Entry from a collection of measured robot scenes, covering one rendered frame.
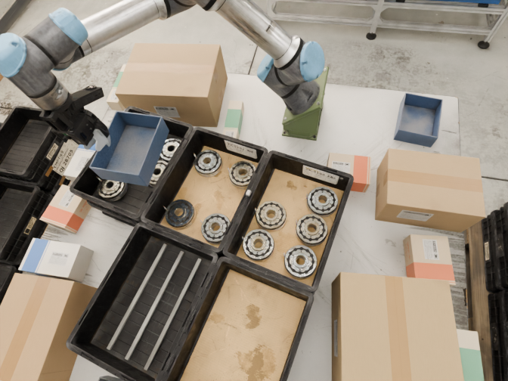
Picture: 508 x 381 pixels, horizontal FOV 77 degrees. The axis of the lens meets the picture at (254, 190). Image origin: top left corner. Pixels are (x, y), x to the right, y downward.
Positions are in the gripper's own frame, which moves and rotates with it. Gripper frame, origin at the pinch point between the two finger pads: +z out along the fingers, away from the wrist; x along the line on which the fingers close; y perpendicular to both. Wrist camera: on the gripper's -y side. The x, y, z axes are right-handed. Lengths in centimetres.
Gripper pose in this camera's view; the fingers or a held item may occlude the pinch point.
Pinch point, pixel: (106, 140)
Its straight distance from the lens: 104.1
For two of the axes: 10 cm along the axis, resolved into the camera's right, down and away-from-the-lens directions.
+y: -2.5, 8.8, -4.0
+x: 9.6, 1.6, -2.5
